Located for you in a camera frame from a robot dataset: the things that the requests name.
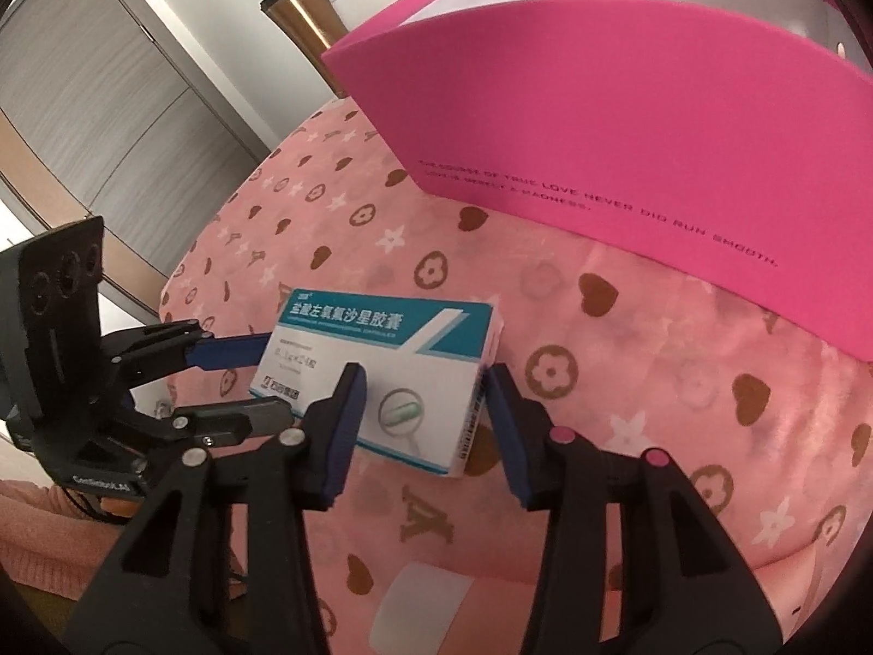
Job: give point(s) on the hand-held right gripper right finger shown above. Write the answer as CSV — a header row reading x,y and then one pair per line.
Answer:
x,y
506,430

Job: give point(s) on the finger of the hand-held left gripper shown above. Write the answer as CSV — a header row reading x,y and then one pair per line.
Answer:
x,y
232,349
262,417

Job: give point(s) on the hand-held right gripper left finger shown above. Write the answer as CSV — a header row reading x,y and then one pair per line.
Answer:
x,y
344,426

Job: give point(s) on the white teal medicine box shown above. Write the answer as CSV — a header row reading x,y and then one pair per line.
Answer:
x,y
409,368

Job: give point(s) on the pink cardboard box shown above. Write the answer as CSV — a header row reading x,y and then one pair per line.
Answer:
x,y
614,136

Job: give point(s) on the person's left forearm pink sleeve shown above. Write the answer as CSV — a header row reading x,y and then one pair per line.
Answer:
x,y
41,532

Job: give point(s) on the pink printed blanket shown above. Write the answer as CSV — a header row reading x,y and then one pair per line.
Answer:
x,y
614,423

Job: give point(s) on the grey wardrobe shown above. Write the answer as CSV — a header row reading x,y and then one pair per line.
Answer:
x,y
102,95

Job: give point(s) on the copper tumbler with black lid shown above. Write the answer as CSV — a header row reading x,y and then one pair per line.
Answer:
x,y
310,27

